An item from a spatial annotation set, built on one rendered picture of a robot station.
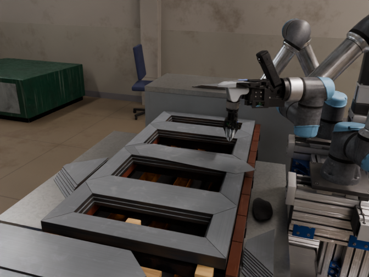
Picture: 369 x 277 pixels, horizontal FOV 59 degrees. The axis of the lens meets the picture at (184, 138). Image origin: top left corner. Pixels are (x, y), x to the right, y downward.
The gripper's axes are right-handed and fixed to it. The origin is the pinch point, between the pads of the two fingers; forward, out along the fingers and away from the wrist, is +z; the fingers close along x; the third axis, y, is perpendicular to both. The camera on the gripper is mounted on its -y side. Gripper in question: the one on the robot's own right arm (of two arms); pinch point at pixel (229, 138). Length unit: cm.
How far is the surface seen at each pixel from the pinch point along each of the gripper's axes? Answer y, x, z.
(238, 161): 18.3, 7.5, 5.9
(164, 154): 21.4, -34.8, 6.5
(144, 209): 72, -28, 10
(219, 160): 19.2, -3.0, 6.1
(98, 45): -368, -282, -1
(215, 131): -26.7, -12.5, 6.1
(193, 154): 15.6, -18.8, 6.3
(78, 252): 106, -40, 8
